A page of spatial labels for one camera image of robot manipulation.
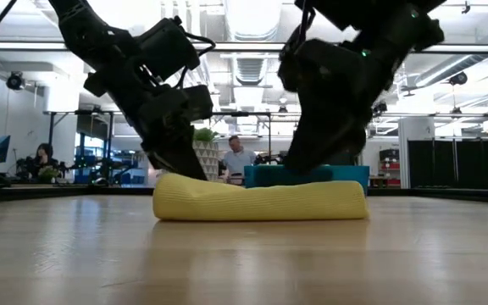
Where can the person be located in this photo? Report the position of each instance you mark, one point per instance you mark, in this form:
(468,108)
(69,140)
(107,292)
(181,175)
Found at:
(237,161)
(42,156)

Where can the blue storage bin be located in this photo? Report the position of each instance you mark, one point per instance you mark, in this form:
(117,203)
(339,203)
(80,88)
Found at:
(354,173)

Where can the silver ceiling air duct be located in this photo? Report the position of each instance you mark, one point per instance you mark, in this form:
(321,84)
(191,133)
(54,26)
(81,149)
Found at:
(250,21)

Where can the black room divider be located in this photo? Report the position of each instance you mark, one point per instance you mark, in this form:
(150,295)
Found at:
(443,163)

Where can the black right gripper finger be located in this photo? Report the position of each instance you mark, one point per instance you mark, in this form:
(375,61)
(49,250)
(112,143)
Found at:
(312,148)
(350,142)

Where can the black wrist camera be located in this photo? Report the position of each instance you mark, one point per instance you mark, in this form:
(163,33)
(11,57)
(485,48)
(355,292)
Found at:
(199,103)
(292,68)

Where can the small green potted plant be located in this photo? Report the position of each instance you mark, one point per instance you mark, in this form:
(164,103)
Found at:
(49,173)

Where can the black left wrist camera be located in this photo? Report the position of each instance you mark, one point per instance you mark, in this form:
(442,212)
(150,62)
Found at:
(199,103)

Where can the black track spotlight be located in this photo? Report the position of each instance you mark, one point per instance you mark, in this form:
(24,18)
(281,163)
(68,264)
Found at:
(380,108)
(458,78)
(15,80)

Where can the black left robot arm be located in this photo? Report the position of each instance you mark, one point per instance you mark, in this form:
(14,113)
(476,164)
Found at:
(87,34)

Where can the green microfiber towel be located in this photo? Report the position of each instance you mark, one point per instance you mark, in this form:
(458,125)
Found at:
(290,175)

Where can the green artificial succulent plant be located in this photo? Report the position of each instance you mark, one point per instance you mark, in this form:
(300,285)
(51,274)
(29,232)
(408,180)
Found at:
(205,134)

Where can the triangle patterned planter pot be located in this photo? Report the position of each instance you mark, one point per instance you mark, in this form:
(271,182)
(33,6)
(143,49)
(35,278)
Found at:
(208,159)

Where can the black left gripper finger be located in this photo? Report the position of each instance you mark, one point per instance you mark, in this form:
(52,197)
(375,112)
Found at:
(182,156)
(157,159)

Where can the red storage shelf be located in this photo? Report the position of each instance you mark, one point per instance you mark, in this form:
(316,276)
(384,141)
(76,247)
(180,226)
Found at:
(390,163)

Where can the yellow microfiber towel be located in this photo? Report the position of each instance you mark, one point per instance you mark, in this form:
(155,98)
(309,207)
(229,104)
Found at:
(261,201)

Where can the black metal frame stand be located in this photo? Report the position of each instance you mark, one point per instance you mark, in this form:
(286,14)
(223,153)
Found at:
(240,114)
(79,112)

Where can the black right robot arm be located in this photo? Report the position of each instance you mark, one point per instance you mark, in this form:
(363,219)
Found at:
(375,12)

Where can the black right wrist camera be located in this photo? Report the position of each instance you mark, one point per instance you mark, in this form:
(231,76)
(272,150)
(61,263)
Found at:
(292,68)

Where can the black overhead frame bar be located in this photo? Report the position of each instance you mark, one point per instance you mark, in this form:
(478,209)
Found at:
(244,46)

